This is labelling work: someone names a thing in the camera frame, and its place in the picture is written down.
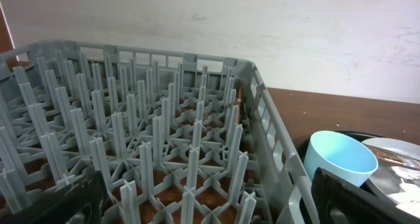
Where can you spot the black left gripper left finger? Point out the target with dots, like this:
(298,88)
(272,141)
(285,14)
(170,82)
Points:
(87,195)

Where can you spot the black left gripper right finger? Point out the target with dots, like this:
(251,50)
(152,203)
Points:
(338,201)

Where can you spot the light blue plastic cup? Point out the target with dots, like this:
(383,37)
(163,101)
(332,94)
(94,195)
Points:
(341,155)

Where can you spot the grey round plate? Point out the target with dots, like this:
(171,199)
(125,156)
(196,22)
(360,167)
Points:
(395,185)

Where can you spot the gold foil snack wrapper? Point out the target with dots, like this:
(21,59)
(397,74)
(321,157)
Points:
(394,158)

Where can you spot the grey plastic dishwasher rack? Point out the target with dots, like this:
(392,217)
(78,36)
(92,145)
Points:
(178,137)

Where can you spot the round black serving tray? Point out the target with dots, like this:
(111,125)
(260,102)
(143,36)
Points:
(367,138)

